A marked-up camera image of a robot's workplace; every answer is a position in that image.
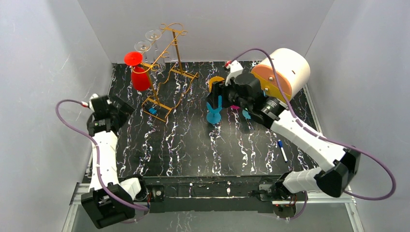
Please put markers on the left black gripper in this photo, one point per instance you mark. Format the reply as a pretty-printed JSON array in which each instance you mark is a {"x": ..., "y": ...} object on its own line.
[{"x": 116, "y": 107}]

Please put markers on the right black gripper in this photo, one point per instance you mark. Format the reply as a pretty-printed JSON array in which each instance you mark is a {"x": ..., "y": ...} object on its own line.
[{"x": 220, "y": 95}]

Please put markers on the teal blue wine glass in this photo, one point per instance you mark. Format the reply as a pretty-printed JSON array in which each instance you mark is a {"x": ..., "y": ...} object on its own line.
[{"x": 213, "y": 116}]

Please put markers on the yellow wine glass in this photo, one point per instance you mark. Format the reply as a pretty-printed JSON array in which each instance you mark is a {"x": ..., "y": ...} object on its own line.
[{"x": 215, "y": 83}]

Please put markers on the light blue wine glass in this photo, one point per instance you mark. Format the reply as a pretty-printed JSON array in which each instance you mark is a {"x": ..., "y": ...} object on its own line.
[{"x": 246, "y": 114}]

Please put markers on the red wine glass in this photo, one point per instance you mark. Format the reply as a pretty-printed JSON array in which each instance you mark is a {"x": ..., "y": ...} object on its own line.
[{"x": 139, "y": 77}]

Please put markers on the gold wire glass rack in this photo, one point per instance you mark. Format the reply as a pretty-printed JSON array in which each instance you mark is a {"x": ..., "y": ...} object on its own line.
[{"x": 162, "y": 65}]

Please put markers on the clear wine glass front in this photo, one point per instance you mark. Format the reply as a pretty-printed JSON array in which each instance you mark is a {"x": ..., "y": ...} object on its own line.
[{"x": 143, "y": 47}]

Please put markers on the clear wine glass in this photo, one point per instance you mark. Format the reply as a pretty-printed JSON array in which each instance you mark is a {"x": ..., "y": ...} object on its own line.
[
  {"x": 143, "y": 47},
  {"x": 153, "y": 36}
]

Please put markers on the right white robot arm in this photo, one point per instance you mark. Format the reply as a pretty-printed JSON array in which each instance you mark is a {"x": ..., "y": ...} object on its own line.
[{"x": 337, "y": 165}]

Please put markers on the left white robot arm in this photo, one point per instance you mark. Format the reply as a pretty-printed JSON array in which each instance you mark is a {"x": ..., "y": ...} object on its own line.
[{"x": 110, "y": 200}]

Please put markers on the clear wine glass rear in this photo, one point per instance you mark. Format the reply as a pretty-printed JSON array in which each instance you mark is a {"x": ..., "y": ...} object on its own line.
[{"x": 153, "y": 36}]

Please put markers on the black marble pattern mat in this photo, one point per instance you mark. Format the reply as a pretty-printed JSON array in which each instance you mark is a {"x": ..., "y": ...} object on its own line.
[{"x": 187, "y": 145}]

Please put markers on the blue white marker pen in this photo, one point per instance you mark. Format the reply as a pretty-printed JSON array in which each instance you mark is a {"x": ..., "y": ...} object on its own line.
[{"x": 280, "y": 145}]

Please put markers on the white cylindrical drawer box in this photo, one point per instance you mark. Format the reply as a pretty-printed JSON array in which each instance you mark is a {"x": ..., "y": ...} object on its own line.
[{"x": 293, "y": 72}]

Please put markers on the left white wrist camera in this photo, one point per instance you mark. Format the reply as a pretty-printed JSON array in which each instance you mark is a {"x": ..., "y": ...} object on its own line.
[{"x": 93, "y": 96}]

